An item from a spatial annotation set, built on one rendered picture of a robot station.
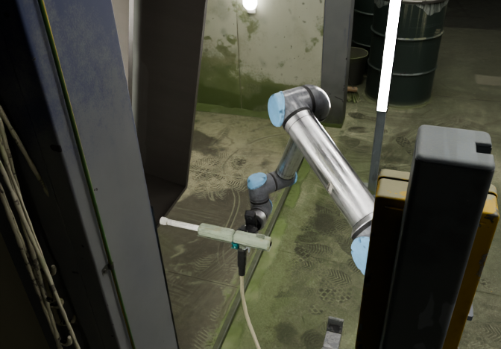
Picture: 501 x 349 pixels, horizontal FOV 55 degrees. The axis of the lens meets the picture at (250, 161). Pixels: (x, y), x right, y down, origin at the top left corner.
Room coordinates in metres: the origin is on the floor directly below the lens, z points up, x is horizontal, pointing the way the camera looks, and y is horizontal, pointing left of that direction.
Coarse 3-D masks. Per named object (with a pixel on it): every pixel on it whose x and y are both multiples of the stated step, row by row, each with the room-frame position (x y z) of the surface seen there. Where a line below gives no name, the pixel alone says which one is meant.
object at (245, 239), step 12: (192, 228) 1.51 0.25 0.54; (204, 228) 1.49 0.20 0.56; (216, 228) 1.49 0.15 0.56; (228, 228) 1.49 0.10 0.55; (228, 240) 1.45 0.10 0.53; (240, 240) 1.43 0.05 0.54; (252, 240) 1.42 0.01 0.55; (264, 240) 1.41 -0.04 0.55; (240, 252) 1.44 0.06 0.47; (240, 264) 1.43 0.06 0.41
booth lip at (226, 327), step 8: (288, 192) 2.42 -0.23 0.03; (280, 200) 2.33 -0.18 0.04; (280, 208) 2.26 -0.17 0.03; (272, 216) 2.17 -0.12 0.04; (272, 224) 2.10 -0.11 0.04; (256, 256) 1.85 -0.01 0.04; (256, 264) 1.81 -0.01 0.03; (248, 272) 1.74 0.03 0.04; (248, 280) 1.69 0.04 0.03; (240, 296) 1.58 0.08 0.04; (232, 312) 1.49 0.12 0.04; (232, 320) 1.46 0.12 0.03; (224, 328) 1.40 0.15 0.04; (224, 336) 1.37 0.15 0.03; (216, 344) 1.32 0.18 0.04
